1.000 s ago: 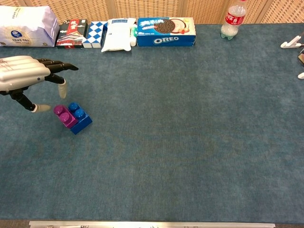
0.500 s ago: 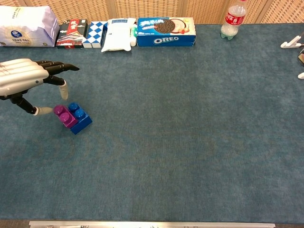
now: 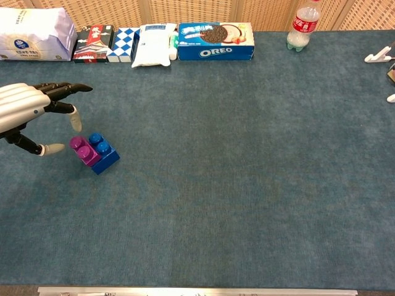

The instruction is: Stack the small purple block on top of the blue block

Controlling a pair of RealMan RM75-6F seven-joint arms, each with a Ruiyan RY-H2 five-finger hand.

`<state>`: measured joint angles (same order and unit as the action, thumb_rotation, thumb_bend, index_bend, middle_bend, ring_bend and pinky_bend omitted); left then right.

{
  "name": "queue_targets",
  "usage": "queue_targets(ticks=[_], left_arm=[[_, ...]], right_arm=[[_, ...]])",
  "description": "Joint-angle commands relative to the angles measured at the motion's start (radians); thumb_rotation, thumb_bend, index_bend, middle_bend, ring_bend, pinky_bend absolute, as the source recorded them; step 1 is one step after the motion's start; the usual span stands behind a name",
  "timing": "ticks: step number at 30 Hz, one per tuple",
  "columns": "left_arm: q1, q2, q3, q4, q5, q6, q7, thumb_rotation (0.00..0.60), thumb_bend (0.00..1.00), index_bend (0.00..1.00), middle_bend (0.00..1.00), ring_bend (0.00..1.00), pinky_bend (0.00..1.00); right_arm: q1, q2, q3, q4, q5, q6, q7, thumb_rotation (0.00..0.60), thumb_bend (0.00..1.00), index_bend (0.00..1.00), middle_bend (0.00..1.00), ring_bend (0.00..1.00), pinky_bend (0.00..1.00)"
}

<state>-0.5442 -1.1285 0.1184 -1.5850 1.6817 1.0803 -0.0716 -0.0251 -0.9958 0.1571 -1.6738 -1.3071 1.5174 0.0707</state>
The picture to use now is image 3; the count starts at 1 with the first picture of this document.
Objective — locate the purple building block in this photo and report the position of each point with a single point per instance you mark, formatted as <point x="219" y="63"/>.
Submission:
<point x="84" y="152"/>

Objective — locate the wicker screen panel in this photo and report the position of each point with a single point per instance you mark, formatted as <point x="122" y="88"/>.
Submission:
<point x="200" y="10"/>

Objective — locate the teal felt table cloth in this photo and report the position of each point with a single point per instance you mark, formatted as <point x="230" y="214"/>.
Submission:
<point x="231" y="169"/>

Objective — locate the blue Oreo cookie box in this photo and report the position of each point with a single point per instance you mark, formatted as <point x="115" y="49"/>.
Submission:
<point x="216" y="41"/>

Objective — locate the blue building block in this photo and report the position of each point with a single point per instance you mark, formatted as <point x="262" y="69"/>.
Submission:
<point x="106" y="155"/>

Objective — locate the aluminium profile rail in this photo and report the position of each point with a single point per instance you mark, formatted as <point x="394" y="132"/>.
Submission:
<point x="197" y="291"/>

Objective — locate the white phone stand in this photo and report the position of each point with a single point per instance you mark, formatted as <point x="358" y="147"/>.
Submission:
<point x="378" y="57"/>

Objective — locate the small white object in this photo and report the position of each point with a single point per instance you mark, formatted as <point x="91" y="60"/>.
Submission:
<point x="392" y="98"/>

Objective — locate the white lilac tissue pack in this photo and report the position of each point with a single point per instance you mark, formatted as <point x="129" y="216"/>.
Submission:
<point x="34" y="34"/>

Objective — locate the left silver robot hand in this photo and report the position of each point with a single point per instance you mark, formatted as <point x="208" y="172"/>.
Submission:
<point x="18" y="105"/>

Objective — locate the blue white checkered box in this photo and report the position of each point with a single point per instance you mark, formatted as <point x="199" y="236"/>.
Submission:
<point x="123" y="44"/>

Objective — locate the white plastic pouch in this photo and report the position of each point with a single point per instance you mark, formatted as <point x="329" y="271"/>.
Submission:
<point x="154" y="46"/>

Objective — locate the black red pagoda box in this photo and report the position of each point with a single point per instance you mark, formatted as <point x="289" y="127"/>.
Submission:
<point x="92" y="44"/>

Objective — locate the green white tube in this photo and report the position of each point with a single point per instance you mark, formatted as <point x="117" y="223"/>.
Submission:
<point x="173" y="46"/>

